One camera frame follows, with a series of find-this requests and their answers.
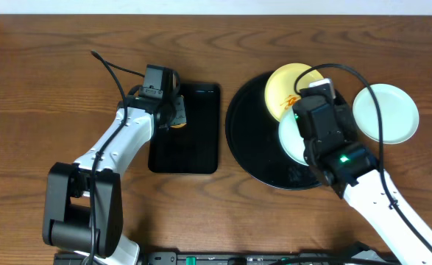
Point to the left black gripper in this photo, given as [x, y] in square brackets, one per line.
[179, 111]

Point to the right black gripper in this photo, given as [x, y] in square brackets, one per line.
[312, 101]

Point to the green yellow sponge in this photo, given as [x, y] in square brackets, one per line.
[176, 126]

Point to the yellow plate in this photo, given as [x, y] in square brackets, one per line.
[279, 92]

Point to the pale green plate front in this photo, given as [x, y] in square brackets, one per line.
[399, 113]

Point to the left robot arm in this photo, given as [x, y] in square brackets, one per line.
[83, 210]

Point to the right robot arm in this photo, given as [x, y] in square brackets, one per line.
[339, 160]

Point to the black rectangular tray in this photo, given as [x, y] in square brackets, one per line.
[194, 147]

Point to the black round tray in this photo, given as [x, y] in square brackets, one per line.
[252, 137]

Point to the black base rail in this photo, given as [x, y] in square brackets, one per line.
[172, 258]

